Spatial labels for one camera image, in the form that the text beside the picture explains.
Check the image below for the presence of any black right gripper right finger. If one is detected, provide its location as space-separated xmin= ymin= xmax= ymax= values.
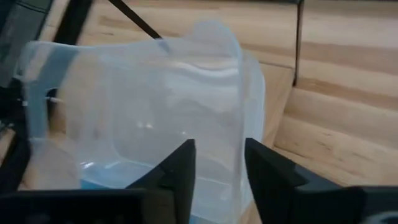
xmin=244 ymin=138 xmax=398 ymax=224

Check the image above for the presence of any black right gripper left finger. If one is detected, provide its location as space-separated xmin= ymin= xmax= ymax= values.
xmin=0 ymin=138 xmax=197 ymax=224

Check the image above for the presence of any clear plastic basket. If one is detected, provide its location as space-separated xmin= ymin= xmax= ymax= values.
xmin=239 ymin=51 xmax=267 ymax=209
xmin=14 ymin=20 xmax=249 ymax=224

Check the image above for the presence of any black table frame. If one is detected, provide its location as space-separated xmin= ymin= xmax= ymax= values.
xmin=51 ymin=0 xmax=164 ymax=47

